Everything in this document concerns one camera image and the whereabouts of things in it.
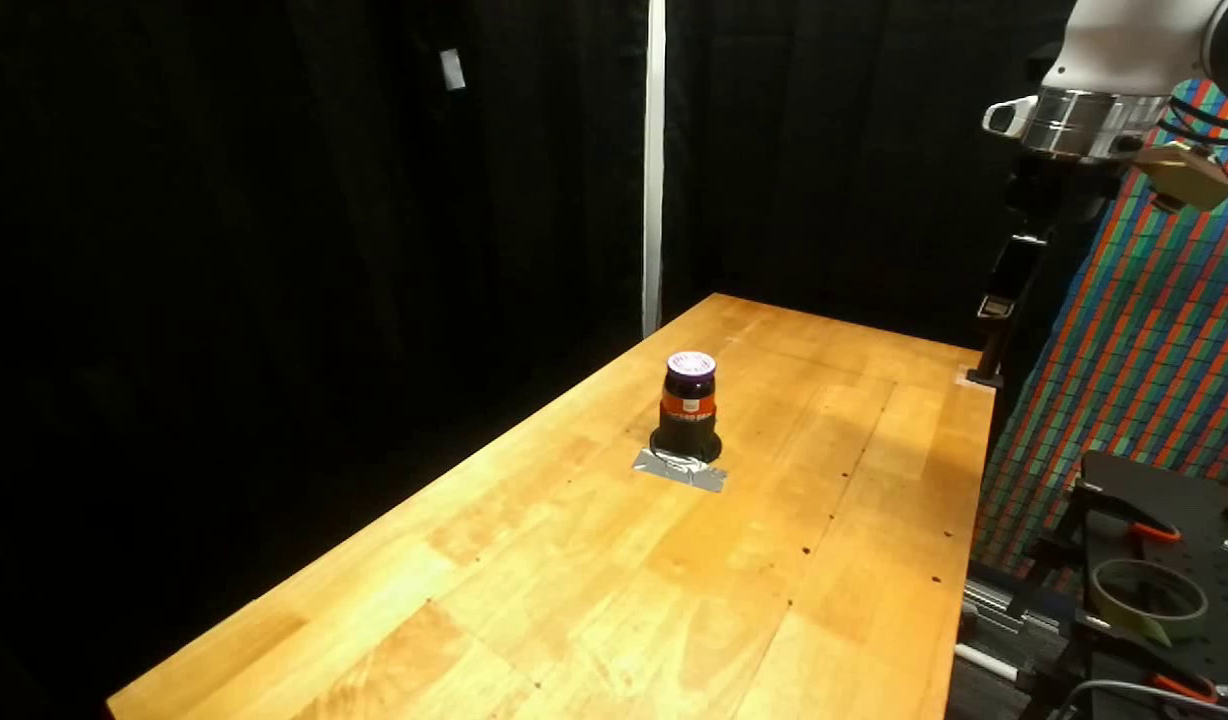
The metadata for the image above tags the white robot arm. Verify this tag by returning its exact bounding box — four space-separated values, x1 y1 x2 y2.
979 0 1228 164

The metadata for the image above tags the white vertical pole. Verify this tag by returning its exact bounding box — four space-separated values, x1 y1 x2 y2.
641 0 670 336

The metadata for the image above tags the orange handled clamp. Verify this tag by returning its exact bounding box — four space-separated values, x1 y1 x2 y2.
1069 485 1184 542

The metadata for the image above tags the colourful striped cloth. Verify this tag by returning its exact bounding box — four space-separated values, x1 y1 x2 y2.
972 80 1228 568

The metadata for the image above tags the roll of masking tape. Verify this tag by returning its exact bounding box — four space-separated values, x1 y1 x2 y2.
1089 557 1207 646

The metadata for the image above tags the dark cup with purple base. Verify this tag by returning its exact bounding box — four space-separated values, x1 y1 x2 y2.
651 351 721 462

